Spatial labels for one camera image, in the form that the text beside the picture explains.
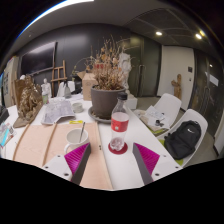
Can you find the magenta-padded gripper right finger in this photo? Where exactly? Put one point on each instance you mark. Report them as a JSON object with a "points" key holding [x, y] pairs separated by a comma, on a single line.
{"points": [[146, 159]]}

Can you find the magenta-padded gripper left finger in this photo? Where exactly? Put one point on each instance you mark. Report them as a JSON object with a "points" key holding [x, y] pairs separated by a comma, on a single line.
{"points": [[77, 159]]}

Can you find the clear red-labelled drink bottle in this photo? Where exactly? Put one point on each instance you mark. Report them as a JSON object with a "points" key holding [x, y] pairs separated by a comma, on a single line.
{"points": [[119, 123]]}

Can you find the white mug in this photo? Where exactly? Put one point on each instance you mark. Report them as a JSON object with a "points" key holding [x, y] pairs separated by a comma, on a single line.
{"points": [[75, 138]]}

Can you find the flat round red coaster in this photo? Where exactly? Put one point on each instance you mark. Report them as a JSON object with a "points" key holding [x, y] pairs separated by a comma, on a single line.
{"points": [[124, 150]]}

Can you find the metal spoon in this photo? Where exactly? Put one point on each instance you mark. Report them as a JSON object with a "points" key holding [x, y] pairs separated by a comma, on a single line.
{"points": [[82, 131]]}

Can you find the yellow tag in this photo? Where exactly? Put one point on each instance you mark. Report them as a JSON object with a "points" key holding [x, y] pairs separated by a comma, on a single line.
{"points": [[76, 122]]}

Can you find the black backpack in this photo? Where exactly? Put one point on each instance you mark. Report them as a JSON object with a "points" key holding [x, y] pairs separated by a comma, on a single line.
{"points": [[182, 140]]}

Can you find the stack of papers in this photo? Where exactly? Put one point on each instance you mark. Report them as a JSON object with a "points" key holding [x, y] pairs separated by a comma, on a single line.
{"points": [[151, 115]]}

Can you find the grey plant saucer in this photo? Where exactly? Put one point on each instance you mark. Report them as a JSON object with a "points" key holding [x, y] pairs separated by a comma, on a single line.
{"points": [[95, 117]]}

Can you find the open printed magazine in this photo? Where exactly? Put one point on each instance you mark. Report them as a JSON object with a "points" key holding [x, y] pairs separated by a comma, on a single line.
{"points": [[58, 111]]}

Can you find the small white jar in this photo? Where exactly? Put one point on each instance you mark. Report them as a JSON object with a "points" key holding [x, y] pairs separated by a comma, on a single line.
{"points": [[78, 107]]}

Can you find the white plinth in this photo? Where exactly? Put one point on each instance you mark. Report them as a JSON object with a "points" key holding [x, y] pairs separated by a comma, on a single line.
{"points": [[132, 101]]}

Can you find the white chair with green cushion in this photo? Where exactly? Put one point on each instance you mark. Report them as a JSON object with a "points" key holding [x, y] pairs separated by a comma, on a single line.
{"points": [[196, 115], [170, 103]]}

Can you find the dried plant in grey pot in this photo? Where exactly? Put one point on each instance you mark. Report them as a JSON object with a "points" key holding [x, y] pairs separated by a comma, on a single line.
{"points": [[103, 103]]}

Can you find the white bottle with green label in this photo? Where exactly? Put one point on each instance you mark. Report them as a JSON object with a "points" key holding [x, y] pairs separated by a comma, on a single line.
{"points": [[45, 99]]}

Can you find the grey spray bottle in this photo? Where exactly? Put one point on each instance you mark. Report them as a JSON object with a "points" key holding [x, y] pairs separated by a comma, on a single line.
{"points": [[67, 90]]}

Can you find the plain white chair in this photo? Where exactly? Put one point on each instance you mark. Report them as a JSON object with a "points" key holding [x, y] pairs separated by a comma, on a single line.
{"points": [[60, 89]]}

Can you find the colourful book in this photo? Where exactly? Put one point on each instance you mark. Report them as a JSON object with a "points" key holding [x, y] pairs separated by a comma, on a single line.
{"points": [[6, 135]]}

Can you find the cardboard box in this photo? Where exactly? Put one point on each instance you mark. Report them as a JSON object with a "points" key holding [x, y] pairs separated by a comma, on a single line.
{"points": [[87, 85]]}

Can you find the golden relief sculpture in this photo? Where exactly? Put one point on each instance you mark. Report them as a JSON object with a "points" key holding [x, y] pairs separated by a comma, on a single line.
{"points": [[29, 101]]}

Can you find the white plaster figurine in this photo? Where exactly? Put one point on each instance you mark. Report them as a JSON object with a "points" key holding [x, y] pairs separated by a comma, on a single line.
{"points": [[46, 87]]}

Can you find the wooden figure sculpture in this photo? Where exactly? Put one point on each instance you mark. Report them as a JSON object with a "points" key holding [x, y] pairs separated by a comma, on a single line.
{"points": [[176, 86]]}

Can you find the black box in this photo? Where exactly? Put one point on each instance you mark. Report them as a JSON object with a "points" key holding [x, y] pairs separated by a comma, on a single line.
{"points": [[3, 115]]}

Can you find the wooden easel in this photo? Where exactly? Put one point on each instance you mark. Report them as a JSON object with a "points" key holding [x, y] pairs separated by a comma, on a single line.
{"points": [[59, 75]]}

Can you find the tall white plaster statue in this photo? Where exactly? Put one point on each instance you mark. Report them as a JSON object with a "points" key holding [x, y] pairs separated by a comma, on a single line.
{"points": [[126, 71]]}

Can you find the red box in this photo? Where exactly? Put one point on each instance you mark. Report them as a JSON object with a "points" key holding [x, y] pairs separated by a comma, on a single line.
{"points": [[99, 66]]}

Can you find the white plaster bust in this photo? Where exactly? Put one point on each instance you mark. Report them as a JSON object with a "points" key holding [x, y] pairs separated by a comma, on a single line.
{"points": [[22, 77]]}

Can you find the white cabinet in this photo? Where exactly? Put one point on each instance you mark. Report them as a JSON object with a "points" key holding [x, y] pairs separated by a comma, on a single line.
{"points": [[9, 81]]}

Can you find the round ceiling light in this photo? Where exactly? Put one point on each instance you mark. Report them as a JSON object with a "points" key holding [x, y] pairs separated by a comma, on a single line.
{"points": [[158, 33], [198, 36]]}

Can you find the long ceiling strip light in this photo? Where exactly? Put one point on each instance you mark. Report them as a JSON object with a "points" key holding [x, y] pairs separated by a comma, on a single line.
{"points": [[50, 11]]}

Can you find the dark wall screen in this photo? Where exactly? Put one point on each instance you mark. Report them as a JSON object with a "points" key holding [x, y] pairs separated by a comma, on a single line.
{"points": [[38, 58]]}

